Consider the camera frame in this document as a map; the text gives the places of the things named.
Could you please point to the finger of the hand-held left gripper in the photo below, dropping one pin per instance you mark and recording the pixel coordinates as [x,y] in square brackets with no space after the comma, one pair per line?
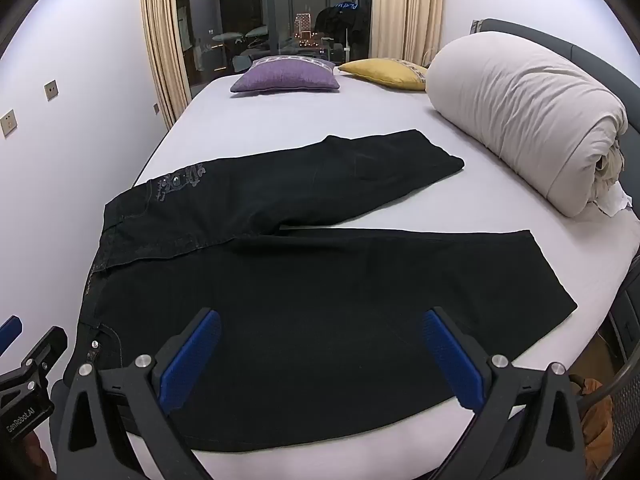
[46,347]
[9,334]

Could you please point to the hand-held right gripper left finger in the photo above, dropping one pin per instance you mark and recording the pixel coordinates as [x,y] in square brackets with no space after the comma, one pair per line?
[192,360]

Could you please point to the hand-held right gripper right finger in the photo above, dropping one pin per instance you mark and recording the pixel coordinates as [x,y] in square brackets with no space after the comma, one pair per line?
[452,365]

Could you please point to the black denim pants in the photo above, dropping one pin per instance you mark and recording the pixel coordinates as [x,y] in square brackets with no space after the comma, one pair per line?
[300,310]

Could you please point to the orange cloth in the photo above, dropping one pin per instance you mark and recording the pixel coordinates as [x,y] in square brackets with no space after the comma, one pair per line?
[597,420]

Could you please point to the grey mesh basket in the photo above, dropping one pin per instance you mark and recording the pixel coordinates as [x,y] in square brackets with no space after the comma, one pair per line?
[625,400]

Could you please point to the white bed mattress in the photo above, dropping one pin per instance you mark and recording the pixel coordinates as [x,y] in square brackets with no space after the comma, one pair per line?
[400,110]

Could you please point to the rolled beige duvet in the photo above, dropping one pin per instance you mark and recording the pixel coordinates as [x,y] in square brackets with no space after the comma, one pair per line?
[525,105]

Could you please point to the purple pillow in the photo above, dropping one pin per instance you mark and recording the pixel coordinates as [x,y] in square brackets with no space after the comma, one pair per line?
[285,76]

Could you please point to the yellow pillow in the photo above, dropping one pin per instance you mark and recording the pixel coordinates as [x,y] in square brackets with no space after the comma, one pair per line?
[382,71]

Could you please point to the black hanging jacket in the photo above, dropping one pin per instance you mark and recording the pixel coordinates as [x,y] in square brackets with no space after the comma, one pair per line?
[342,25]

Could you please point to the beige wall socket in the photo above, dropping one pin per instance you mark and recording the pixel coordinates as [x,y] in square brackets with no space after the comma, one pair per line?
[7,122]

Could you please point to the wall socket with round hole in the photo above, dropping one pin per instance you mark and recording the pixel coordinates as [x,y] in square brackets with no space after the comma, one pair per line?
[50,89]

